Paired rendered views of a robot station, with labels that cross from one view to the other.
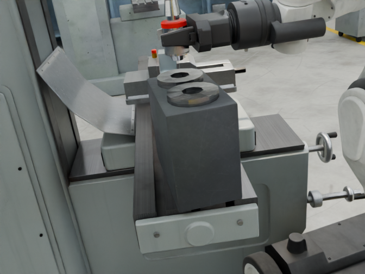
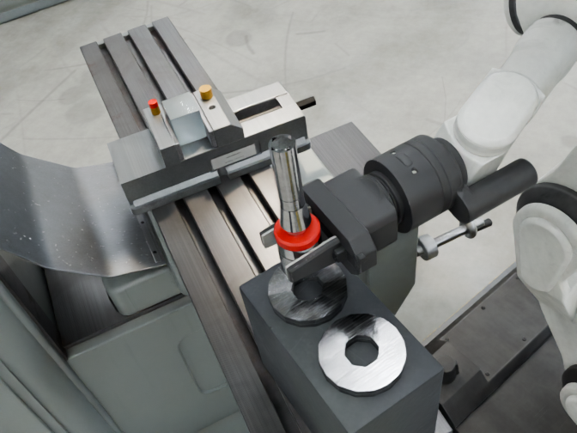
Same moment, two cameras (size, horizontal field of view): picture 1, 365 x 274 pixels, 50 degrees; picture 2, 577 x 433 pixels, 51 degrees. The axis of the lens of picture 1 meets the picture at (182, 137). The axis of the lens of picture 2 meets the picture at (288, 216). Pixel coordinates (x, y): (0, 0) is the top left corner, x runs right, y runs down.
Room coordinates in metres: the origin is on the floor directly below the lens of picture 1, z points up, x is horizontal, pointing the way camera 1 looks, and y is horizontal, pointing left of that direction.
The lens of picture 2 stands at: (0.35, 0.10, 1.69)
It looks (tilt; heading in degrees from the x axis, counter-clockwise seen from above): 48 degrees down; 345
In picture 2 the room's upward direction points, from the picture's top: 10 degrees counter-clockwise
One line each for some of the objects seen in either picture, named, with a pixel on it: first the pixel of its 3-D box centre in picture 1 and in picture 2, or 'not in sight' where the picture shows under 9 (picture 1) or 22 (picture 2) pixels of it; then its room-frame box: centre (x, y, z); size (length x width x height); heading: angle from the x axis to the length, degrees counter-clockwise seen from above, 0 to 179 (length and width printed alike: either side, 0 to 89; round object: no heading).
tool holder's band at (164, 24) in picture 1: (173, 23); (297, 229); (0.74, -0.01, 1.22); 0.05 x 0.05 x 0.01
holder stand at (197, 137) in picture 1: (191, 131); (338, 362); (0.69, -0.02, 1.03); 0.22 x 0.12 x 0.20; 10
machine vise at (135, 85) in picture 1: (178, 74); (206, 135); (1.23, -0.01, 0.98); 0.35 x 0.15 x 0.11; 90
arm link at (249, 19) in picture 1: (222, 29); (372, 206); (0.75, -0.10, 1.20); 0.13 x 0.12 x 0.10; 7
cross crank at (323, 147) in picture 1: (314, 148); not in sight; (1.27, -0.48, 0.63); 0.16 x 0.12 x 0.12; 92
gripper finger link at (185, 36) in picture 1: (178, 38); (316, 263); (0.71, -0.01, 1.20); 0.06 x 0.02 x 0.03; 97
